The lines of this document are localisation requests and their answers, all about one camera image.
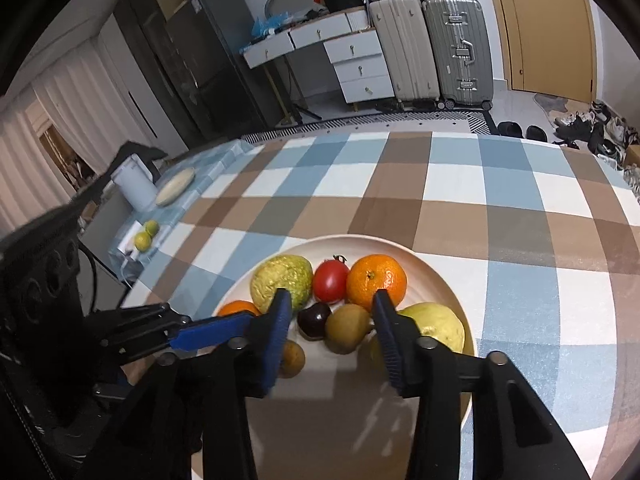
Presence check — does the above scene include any orange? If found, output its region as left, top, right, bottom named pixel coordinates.
left=346, top=255, right=408, bottom=311
left=217, top=300, right=262, bottom=318

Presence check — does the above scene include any beige suitcase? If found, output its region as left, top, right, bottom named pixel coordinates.
left=368, top=0, right=442, bottom=111

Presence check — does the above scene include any black chair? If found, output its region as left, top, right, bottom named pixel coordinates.
left=107, top=141, right=168, bottom=176

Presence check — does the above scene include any pile of sneakers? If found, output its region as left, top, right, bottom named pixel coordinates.
left=552, top=100, right=640, bottom=171

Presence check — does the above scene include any grey doormat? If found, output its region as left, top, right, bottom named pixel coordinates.
left=532, top=91, right=576, bottom=120

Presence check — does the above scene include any brown blue checked tablecloth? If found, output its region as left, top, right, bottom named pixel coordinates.
left=122, top=130, right=640, bottom=480

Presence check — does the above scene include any white drawer cabinet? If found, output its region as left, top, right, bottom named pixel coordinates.
left=324, top=30, right=396, bottom=106

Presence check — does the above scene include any dark wardrobe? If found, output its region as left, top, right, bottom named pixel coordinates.
left=112, top=0, right=211, bottom=146

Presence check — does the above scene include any dark grey fridge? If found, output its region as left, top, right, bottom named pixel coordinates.
left=165, top=0, right=286, bottom=131

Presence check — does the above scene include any white curtain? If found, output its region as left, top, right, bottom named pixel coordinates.
left=0, top=45, right=151, bottom=231

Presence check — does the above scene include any dark plum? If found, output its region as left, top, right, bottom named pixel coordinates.
left=297, top=302, right=333, bottom=339

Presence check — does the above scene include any wooden door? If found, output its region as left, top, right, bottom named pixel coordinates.
left=480, top=0, right=601, bottom=105

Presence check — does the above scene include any white kettle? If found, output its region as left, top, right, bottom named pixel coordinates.
left=111, top=155, right=160, bottom=211

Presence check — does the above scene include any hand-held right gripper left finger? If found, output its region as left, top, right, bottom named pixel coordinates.
left=87, top=288, right=293, bottom=480

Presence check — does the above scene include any large cream plate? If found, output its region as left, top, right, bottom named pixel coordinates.
left=189, top=234, right=477, bottom=480

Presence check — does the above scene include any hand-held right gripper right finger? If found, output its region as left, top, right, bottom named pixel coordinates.
left=372, top=289, right=591, bottom=480

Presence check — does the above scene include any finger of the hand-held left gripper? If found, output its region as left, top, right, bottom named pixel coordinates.
left=97, top=302, right=257, bottom=363

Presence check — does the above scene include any wrinkled yellow-green guava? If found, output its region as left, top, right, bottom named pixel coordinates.
left=250, top=255, right=314, bottom=313

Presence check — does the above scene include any small brown round fruit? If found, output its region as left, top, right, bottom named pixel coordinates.
left=277, top=339, right=306, bottom=379

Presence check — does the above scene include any silver suitcase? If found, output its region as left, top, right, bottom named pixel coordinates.
left=422, top=0, right=496, bottom=110

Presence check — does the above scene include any smooth yellow-green guava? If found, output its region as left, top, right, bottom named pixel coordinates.
left=370, top=302, right=466, bottom=366

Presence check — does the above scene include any blue plastic bag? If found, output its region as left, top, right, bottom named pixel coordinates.
left=250, top=10, right=291, bottom=41

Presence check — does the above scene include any brown kiwi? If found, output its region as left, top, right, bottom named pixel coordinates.
left=325, top=303, right=373, bottom=354

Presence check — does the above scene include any black cable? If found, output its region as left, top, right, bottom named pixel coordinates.
left=77, top=245, right=98, bottom=311

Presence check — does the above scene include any white desk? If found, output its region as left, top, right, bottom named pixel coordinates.
left=242, top=10, right=378, bottom=126

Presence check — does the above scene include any small cream plate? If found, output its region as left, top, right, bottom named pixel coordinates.
left=155, top=169, right=196, bottom=207

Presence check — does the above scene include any red tomato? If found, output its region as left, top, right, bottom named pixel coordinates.
left=313, top=254, right=351, bottom=303

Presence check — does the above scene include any light blue checked cloth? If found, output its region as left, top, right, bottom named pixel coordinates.
left=107, top=140, right=266, bottom=286

